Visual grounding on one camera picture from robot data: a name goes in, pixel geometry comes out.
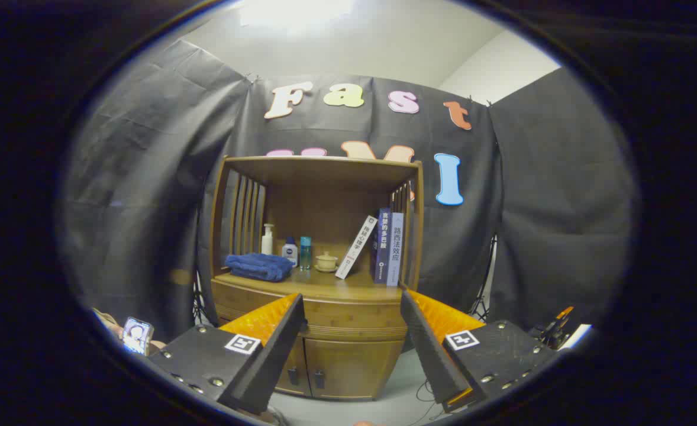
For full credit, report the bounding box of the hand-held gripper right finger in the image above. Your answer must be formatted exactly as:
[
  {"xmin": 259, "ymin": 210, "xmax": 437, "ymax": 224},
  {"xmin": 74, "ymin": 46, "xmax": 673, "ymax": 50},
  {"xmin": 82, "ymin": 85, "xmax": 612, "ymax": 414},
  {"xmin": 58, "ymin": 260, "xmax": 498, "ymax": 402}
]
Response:
[{"xmin": 400, "ymin": 289, "xmax": 562, "ymax": 414}]

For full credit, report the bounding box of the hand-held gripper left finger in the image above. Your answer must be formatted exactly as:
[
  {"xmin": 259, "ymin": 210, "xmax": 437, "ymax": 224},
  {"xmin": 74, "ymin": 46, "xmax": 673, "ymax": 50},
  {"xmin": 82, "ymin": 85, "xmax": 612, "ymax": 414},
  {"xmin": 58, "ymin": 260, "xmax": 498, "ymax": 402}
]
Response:
[{"xmin": 147, "ymin": 293, "xmax": 309, "ymax": 416}]

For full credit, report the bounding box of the wooden drawer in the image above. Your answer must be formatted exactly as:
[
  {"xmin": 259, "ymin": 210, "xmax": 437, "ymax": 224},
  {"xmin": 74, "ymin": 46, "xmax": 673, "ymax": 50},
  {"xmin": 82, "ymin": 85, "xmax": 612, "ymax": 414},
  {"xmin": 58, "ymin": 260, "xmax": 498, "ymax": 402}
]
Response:
[{"xmin": 211, "ymin": 281, "xmax": 408, "ymax": 343}]

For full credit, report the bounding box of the wooden cabinet door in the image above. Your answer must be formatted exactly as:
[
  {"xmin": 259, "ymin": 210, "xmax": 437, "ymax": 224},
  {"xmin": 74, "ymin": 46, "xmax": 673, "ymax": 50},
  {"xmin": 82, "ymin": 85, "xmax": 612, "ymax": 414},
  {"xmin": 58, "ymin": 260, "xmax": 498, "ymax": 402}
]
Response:
[
  {"xmin": 305, "ymin": 338, "xmax": 406, "ymax": 401},
  {"xmin": 275, "ymin": 337, "xmax": 312, "ymax": 396}
]

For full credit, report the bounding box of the wooden countertop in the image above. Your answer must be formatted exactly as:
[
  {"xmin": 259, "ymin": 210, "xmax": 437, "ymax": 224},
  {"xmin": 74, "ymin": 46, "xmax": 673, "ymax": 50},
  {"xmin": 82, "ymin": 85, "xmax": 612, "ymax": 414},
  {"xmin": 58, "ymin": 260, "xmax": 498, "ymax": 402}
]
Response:
[{"xmin": 215, "ymin": 269, "xmax": 405, "ymax": 302}]

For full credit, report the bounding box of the wooden cabinet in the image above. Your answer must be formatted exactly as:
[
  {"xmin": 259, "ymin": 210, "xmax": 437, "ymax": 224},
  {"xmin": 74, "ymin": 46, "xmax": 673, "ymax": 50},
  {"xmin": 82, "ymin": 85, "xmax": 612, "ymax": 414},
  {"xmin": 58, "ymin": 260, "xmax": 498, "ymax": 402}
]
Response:
[{"xmin": 209, "ymin": 155, "xmax": 425, "ymax": 402}]

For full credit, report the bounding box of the blue folded towel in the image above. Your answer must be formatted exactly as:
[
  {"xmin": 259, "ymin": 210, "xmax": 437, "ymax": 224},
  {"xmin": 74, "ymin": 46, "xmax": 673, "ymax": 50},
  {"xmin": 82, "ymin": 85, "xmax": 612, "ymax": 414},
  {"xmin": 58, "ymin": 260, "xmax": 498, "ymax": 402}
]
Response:
[{"xmin": 225, "ymin": 253, "xmax": 295, "ymax": 282}]

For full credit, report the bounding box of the pale grey-blue book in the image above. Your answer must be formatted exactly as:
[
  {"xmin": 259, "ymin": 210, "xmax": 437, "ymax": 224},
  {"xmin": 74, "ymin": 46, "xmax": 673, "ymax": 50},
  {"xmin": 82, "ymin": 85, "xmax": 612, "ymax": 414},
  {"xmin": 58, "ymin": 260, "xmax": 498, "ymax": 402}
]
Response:
[{"xmin": 386, "ymin": 212, "xmax": 405, "ymax": 288}]

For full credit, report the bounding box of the dark blue book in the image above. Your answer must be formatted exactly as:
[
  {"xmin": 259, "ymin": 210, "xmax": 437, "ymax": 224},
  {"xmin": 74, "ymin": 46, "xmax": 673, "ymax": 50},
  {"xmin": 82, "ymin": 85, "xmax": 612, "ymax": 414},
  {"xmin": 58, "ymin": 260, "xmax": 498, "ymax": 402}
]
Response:
[{"xmin": 370, "ymin": 207, "xmax": 392, "ymax": 285}]

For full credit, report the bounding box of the black device with orange tip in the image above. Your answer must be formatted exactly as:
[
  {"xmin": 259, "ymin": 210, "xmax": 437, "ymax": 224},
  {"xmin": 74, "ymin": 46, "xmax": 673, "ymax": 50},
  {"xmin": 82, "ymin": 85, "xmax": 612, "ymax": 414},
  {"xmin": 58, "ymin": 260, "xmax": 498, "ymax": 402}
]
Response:
[{"xmin": 532, "ymin": 306, "xmax": 575, "ymax": 350}]

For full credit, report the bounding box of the white book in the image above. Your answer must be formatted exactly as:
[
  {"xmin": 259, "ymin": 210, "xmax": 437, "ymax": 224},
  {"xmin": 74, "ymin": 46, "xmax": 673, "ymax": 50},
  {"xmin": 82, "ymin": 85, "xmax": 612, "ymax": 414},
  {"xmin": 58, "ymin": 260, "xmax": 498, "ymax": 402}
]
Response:
[{"xmin": 335, "ymin": 215, "xmax": 379, "ymax": 280}]

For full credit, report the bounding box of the small lit screen device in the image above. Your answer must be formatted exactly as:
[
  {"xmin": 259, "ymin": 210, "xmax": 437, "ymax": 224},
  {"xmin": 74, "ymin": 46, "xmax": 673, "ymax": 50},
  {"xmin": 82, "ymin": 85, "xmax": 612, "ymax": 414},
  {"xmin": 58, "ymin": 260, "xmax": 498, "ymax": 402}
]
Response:
[{"xmin": 122, "ymin": 317, "xmax": 154, "ymax": 356}]

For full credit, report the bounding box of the white sheet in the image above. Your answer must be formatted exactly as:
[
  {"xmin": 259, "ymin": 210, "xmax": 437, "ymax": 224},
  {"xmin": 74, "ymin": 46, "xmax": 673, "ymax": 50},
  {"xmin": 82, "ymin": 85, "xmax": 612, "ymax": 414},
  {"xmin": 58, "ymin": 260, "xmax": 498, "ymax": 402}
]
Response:
[{"xmin": 559, "ymin": 324, "xmax": 593, "ymax": 351}]

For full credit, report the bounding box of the black backdrop cloth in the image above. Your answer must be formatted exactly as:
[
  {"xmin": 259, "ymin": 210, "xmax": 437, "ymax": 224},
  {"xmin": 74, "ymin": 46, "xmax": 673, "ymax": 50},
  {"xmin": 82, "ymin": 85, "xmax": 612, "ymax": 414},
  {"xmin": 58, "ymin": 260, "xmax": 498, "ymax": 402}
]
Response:
[{"xmin": 59, "ymin": 38, "xmax": 636, "ymax": 350}]

